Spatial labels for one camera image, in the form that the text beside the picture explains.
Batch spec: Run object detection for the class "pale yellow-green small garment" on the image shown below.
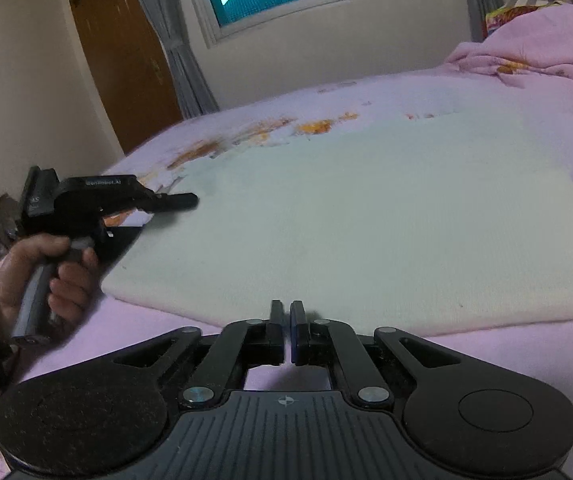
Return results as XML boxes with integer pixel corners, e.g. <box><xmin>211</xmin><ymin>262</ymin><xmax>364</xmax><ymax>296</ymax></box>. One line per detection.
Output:
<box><xmin>102</xmin><ymin>110</ymin><xmax>573</xmax><ymax>335</ymax></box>

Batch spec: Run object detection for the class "person's left hand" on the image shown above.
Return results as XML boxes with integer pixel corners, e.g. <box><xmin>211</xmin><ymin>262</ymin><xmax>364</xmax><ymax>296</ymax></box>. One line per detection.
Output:
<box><xmin>0</xmin><ymin>234</ymin><xmax>99</xmax><ymax>342</ymax></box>

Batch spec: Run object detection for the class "brown wooden door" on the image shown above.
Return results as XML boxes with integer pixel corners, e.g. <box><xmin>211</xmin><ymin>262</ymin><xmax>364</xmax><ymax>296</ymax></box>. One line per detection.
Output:
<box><xmin>70</xmin><ymin>0</ymin><xmax>182</xmax><ymax>154</ymax></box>

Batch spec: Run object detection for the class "grey curtain left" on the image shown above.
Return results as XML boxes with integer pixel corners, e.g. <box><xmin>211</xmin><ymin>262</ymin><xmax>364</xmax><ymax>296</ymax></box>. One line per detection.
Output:
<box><xmin>139</xmin><ymin>0</ymin><xmax>219</xmax><ymax>118</ymax></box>

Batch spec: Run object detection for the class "pink bunched blanket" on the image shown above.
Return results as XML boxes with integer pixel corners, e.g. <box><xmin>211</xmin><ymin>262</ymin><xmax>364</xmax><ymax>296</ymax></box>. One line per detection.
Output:
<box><xmin>445</xmin><ymin>4</ymin><xmax>573</xmax><ymax>110</ymax></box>

